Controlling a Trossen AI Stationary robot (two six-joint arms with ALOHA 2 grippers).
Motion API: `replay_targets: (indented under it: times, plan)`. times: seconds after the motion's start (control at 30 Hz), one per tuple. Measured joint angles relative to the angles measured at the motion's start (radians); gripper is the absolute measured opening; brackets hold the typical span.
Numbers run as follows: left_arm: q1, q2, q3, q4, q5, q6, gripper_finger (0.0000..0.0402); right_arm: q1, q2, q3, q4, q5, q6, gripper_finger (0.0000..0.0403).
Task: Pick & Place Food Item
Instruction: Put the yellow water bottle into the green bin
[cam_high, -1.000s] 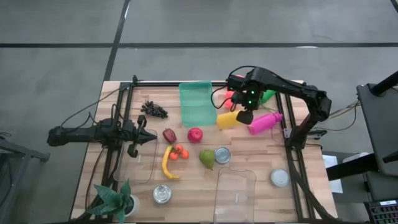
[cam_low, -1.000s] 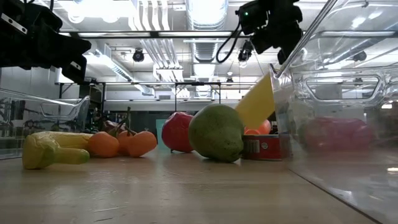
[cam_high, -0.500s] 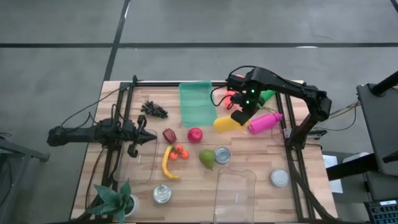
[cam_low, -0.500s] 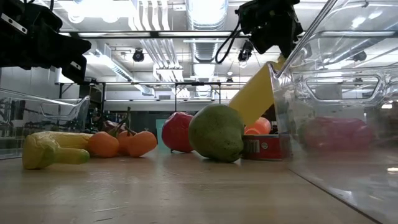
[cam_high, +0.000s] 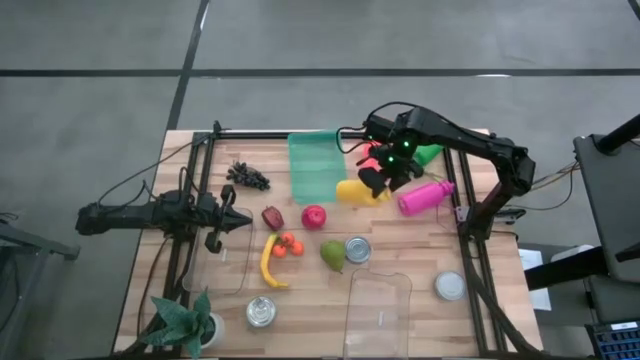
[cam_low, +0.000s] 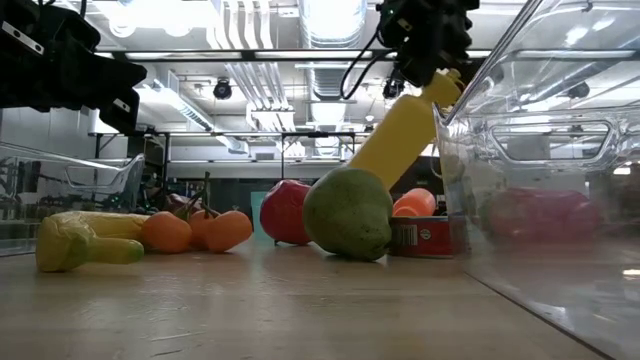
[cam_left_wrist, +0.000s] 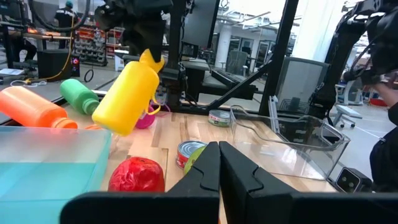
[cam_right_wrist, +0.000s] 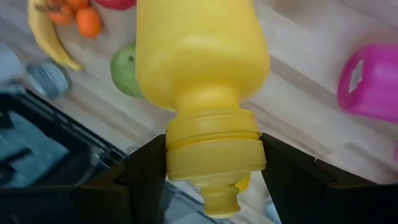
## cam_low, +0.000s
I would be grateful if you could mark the orange plastic squeeze bottle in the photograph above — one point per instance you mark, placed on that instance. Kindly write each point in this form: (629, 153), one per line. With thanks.
(415, 202)

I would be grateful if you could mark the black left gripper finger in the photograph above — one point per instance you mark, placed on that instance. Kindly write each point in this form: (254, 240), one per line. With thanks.
(120, 112)
(60, 45)

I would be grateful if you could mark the yellow plastic squeeze bottle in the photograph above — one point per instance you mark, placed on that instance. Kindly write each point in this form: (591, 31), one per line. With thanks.
(400, 135)

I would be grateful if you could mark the clear plastic bin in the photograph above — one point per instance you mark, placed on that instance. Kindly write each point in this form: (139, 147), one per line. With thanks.
(100, 175)
(550, 300)

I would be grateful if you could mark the orange tomato cluster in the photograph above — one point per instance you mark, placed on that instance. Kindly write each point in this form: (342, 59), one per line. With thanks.
(165, 232)

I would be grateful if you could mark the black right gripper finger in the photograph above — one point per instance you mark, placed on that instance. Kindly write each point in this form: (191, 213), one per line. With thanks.
(462, 62)
(417, 67)

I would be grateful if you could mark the dark red toy onion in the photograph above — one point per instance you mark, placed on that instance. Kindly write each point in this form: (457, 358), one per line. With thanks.
(177, 201)

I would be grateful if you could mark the red labelled tin can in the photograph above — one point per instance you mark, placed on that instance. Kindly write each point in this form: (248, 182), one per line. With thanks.
(420, 237)

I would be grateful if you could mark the red toy apple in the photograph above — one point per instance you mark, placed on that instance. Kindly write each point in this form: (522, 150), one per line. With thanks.
(285, 212)

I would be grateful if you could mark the pink plastic squeeze bottle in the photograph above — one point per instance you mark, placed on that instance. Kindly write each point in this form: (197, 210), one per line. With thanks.
(540, 215)

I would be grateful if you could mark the teal translucent plastic tray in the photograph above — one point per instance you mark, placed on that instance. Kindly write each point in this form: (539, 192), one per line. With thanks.
(257, 215)

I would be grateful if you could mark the black ceiling spotlight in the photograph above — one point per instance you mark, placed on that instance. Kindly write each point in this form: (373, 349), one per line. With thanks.
(578, 90)
(393, 89)
(222, 89)

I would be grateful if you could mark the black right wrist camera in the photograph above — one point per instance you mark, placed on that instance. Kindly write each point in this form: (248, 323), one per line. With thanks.
(395, 25)

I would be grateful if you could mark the yellow toy banana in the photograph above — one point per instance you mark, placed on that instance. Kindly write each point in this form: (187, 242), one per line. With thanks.
(75, 245)

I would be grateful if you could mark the black background workbench frame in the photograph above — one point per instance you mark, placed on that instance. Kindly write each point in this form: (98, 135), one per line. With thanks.
(225, 134)

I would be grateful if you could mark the black aluminium rig frame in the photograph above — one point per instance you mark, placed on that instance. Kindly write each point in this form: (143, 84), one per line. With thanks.
(245, 55)

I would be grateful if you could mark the green toy pear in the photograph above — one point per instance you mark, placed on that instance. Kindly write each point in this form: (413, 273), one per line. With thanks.
(347, 215)

